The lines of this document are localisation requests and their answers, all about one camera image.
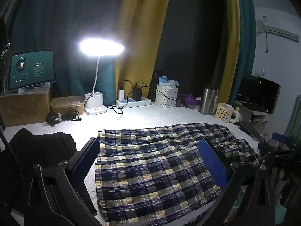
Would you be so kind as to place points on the white cartoon mug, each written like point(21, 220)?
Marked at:
point(223, 113)

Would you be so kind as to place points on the black charger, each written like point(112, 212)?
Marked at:
point(137, 94)

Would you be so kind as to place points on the white desk lamp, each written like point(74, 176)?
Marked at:
point(96, 103)

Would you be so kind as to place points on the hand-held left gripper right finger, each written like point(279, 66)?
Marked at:
point(212, 164)

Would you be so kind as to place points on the cardboard box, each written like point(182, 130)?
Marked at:
point(23, 109)

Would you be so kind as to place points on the brown plastic food container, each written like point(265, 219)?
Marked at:
point(67, 104)

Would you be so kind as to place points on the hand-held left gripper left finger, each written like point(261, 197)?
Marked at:
point(87, 160)

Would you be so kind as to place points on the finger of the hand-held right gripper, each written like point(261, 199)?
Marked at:
point(278, 137)
point(265, 147)

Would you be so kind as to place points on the white plastic basket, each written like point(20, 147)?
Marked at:
point(165, 97)

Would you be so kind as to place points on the purple cloth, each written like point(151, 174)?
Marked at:
point(188, 100)

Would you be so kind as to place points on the white charger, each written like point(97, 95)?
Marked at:
point(121, 94)

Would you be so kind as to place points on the dark monitor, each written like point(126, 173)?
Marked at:
point(258, 94)

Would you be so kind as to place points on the blue plastic bag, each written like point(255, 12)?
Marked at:
point(164, 80)

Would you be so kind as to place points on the white air conditioner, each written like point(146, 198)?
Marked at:
point(277, 30)

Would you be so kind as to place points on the yellow curtain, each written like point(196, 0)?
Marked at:
point(141, 28)

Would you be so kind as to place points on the grey desktop stand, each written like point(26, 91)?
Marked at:
point(255, 116)

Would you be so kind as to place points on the steel tumbler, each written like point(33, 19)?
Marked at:
point(208, 100)

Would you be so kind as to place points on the teal curtain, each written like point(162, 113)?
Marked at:
point(58, 23)
point(248, 40)

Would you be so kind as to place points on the black clothing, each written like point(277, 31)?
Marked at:
point(42, 146)

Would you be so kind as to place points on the plaid pants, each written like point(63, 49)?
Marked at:
point(152, 169)

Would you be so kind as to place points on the white power strip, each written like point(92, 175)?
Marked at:
point(131, 102)

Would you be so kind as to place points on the black mesh chair back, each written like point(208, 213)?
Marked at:
point(4, 51)

